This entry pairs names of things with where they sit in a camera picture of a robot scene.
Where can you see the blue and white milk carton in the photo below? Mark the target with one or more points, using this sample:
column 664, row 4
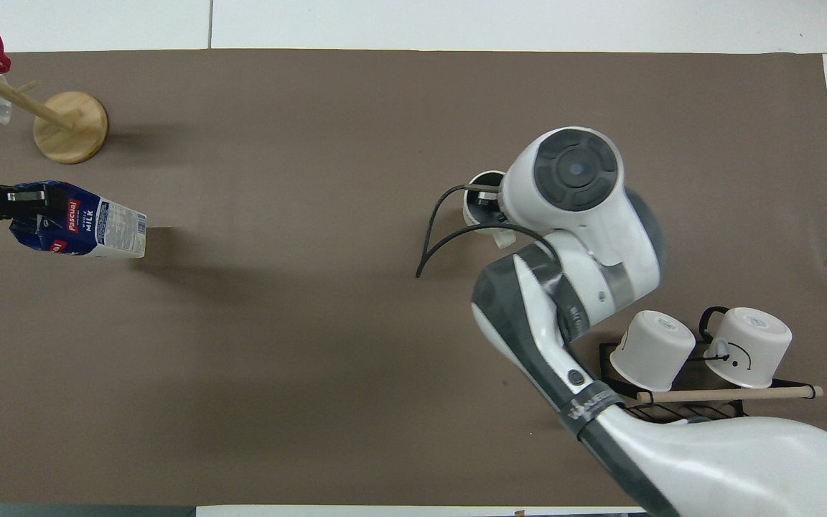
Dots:
column 108, row 230

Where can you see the white cup with dark inside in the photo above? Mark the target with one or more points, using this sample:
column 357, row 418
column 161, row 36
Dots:
column 472, row 215

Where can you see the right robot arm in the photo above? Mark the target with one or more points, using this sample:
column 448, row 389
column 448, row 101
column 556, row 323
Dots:
column 600, row 237

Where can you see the wooden cup stand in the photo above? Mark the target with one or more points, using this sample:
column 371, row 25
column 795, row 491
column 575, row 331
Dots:
column 72, row 129

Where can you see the white cup with face print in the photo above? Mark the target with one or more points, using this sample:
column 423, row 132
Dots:
column 754, row 345

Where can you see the wooden rod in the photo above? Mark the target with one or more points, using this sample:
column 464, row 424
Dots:
column 729, row 394

